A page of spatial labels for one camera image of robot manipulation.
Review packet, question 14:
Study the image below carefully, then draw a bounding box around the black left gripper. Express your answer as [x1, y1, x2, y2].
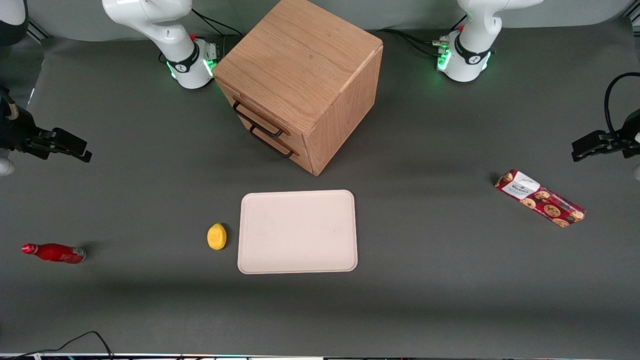
[571, 109, 640, 163]

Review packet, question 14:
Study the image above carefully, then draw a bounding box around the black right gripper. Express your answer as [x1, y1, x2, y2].
[0, 86, 94, 164]

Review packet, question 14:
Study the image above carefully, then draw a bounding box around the wooden drawer cabinet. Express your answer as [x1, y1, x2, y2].
[212, 0, 384, 177]

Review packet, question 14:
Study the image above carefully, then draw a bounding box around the red cookie box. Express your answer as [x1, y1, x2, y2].
[494, 169, 586, 229]

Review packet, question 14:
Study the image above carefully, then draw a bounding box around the red bottle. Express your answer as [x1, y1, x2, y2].
[21, 243, 87, 265]

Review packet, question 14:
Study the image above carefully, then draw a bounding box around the yellow lemon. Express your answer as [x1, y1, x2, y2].
[207, 223, 228, 251]

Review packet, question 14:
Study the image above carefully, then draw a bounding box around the beige rectangular tray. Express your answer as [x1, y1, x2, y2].
[237, 189, 359, 275]

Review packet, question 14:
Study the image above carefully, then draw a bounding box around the black left arm loop cable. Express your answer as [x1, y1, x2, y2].
[603, 72, 640, 138]

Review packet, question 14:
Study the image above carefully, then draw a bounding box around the aluminium frame profile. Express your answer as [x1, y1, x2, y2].
[27, 18, 52, 45]

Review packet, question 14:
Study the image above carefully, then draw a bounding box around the black right arm base cable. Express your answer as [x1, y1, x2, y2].
[190, 7, 244, 51]

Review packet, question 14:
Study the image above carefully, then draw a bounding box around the black arm base cable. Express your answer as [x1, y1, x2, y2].
[382, 15, 468, 58]
[190, 7, 244, 51]

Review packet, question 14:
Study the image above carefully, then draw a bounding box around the thin black table cable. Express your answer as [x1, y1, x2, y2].
[0, 330, 116, 359]

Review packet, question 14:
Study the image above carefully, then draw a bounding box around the black left arm base cable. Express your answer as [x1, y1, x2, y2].
[382, 15, 468, 58]

